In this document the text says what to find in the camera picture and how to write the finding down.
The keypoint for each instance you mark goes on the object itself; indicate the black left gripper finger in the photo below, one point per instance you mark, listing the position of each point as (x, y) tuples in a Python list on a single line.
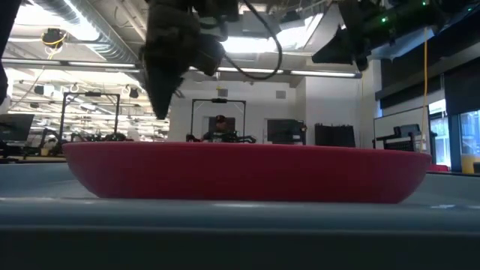
[(163, 97)]

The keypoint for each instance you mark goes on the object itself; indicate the pink round plastic plate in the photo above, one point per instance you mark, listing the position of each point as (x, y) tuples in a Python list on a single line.
[(247, 172)]

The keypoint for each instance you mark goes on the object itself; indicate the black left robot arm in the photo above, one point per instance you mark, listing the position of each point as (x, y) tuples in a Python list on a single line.
[(5, 37)]

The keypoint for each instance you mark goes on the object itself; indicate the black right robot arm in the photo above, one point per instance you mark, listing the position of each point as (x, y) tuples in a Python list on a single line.
[(405, 18)]

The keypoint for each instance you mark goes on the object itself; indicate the long ceiling light strip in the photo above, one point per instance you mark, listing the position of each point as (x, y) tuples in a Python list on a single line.
[(322, 73), (93, 64)]

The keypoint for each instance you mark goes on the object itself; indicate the person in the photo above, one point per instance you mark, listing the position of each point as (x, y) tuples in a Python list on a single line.
[(220, 133)]

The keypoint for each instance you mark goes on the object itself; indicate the black panel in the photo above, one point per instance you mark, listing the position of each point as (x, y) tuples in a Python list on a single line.
[(335, 135)]

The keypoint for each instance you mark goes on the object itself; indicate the black display screen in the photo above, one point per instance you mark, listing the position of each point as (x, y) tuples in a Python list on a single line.
[(285, 131)]

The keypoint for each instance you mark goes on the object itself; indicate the black equipment cart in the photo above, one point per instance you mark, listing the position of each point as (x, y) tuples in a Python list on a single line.
[(403, 138)]

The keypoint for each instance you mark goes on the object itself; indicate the black computer monitor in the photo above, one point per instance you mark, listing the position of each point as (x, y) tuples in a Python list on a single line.
[(15, 127)]

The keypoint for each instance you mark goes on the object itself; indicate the small red object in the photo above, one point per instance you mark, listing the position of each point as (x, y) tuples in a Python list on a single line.
[(438, 168)]

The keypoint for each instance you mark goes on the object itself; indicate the yellow seat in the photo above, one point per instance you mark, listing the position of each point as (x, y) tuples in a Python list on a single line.
[(469, 164)]

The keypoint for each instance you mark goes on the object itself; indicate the black metal rig frame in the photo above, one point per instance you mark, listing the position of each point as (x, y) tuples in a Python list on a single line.
[(192, 120), (64, 116)]

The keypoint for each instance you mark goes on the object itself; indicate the silver ventilation duct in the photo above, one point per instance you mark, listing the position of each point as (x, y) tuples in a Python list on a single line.
[(112, 41)]

